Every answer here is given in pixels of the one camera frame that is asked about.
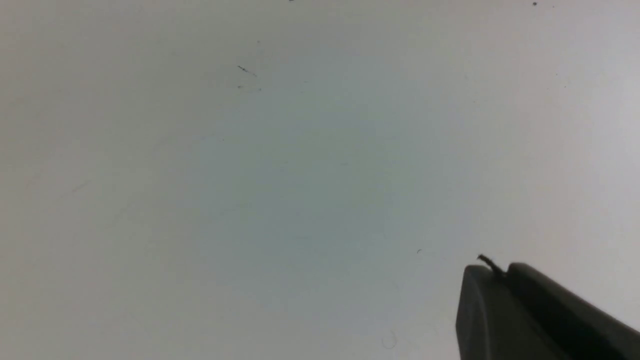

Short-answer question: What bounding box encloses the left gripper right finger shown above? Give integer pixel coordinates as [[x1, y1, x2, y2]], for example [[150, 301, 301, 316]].
[[506, 262, 640, 360]]

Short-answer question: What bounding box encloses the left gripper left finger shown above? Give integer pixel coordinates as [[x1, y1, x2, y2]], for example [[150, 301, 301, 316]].
[[455, 254, 571, 360]]

